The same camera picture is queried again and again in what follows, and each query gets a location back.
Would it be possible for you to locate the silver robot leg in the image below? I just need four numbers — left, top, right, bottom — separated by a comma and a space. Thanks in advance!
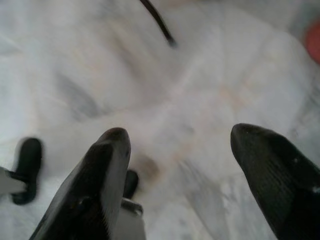
120, 198, 146, 240
0, 166, 27, 196

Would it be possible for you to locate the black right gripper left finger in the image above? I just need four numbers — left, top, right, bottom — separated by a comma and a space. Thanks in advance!
29, 126, 133, 240

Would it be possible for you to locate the silver robot right leg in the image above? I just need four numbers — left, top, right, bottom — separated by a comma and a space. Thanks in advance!
120, 198, 146, 240

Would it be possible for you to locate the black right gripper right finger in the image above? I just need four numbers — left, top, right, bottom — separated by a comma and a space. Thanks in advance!
229, 122, 320, 240

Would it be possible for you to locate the marble pattern folding table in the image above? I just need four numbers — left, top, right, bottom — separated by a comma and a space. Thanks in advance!
139, 0, 179, 49

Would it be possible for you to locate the black robot right foot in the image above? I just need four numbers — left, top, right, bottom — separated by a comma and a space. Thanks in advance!
123, 169, 140, 200

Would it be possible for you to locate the red round object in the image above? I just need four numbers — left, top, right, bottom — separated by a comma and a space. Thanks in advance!
303, 19, 320, 65

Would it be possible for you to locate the silver robot left leg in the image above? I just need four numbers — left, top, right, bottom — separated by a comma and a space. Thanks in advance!
0, 166, 27, 196

